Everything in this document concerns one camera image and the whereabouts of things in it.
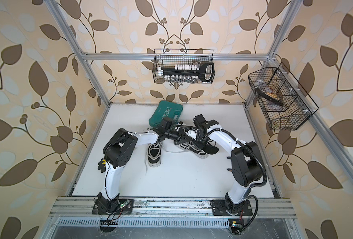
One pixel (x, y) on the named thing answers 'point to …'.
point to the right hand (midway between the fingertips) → (199, 144)
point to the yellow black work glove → (102, 164)
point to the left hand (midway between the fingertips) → (190, 137)
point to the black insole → (210, 149)
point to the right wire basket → (283, 108)
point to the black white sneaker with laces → (154, 154)
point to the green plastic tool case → (167, 109)
